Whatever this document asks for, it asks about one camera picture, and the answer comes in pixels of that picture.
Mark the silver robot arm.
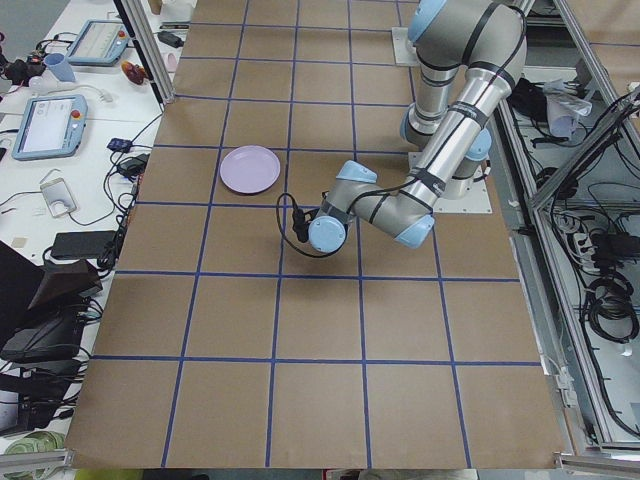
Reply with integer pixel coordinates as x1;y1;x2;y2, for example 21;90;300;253
308;1;527;254

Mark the lavender plate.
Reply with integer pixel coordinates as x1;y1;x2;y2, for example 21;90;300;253
220;145;281;194

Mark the pink cup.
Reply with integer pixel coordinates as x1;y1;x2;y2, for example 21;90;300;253
162;52;178;73

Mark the light blue plastic cup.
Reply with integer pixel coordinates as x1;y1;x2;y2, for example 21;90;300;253
44;53;76;83

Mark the blue small device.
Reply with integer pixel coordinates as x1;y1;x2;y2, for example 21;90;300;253
107;138;133;153

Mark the black power adapter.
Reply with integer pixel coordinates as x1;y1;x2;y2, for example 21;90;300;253
157;31;184;48

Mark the teach pendant near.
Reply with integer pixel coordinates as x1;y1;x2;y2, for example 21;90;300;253
12;95;88;161

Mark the teach pendant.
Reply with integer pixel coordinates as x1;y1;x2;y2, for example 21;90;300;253
12;95;88;161
67;20;130;66

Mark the teach pendant far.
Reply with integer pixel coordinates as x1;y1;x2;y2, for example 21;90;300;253
67;20;130;66

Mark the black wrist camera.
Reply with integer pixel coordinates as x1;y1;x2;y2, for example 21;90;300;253
292;207;317;243

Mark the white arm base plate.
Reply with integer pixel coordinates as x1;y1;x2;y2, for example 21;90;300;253
431;162;493;214
391;27;419;67

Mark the aluminium frame post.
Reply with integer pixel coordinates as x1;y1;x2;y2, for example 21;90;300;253
113;0;175;106

